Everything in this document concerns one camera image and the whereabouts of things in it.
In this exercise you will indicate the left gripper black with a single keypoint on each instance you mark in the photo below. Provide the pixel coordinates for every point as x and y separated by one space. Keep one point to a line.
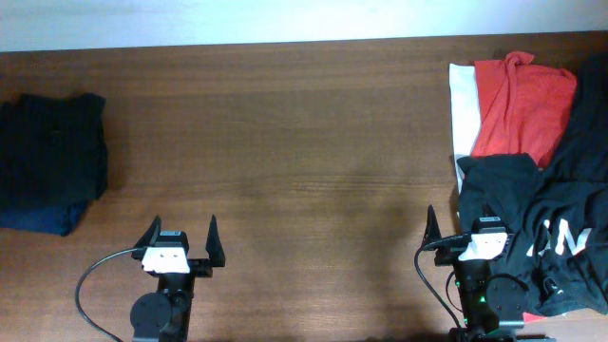
200 266

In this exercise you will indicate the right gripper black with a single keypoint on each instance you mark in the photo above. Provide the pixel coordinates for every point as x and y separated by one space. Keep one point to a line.
443 258

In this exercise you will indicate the black Nike t-shirt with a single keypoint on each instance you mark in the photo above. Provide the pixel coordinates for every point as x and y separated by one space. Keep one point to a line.
557 216

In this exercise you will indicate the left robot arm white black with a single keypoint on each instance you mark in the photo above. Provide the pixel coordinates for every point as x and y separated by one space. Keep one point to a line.
164 315

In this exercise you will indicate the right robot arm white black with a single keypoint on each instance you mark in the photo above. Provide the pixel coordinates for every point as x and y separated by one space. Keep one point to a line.
492 303

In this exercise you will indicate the folded dark navy clothes stack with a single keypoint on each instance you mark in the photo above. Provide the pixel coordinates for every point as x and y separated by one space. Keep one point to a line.
53 161

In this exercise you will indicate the white t-shirt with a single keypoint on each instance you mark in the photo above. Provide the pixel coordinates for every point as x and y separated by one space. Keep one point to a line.
465 114

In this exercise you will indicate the red t-shirt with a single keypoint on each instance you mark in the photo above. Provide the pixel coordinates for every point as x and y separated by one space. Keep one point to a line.
524 107

